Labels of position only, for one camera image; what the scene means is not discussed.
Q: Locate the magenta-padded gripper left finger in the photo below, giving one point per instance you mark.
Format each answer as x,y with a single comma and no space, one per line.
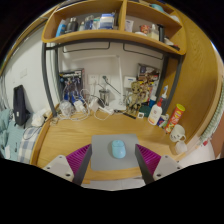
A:
60,166

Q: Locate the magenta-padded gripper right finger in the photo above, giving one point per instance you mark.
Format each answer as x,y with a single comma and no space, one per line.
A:
166,166

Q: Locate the light blue computer mouse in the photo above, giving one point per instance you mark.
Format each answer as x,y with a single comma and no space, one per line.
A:
118,149

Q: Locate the grey mouse pad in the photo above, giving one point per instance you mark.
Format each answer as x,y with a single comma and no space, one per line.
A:
101,153

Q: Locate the white mug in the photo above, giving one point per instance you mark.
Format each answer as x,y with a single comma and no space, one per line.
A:
176,133

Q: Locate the red snack can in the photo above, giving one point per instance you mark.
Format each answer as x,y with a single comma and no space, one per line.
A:
175,118

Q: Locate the white pump lotion bottle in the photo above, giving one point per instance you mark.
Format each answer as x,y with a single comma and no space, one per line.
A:
155,113

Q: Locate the small white desk clock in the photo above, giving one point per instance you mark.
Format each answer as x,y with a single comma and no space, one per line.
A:
140,115

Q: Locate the bed with teal bedding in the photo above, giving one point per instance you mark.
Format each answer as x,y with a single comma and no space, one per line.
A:
10,136

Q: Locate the clear plastic container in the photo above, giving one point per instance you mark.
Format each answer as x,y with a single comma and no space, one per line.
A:
66,108

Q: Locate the white charger block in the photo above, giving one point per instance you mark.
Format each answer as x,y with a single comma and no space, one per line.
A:
79,106

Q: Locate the black backpack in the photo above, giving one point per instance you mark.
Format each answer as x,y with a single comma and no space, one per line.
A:
20,106

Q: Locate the white power strip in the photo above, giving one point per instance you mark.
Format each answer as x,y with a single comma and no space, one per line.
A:
106,110

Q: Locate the brown tree figurine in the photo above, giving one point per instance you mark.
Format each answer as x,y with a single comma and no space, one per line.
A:
136,96

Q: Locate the metal cup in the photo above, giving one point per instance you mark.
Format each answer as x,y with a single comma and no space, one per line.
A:
104,97

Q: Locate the blue robot model kit box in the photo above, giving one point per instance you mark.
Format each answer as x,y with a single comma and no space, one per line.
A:
71,83

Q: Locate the wooden shelf unit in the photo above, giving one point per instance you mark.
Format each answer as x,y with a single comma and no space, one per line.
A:
100,35

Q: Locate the grey metal frame post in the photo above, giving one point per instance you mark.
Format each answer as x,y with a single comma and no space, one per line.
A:
48,80
175,76

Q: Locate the white wall socket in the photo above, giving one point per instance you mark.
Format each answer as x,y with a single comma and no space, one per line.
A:
93,79
105,80

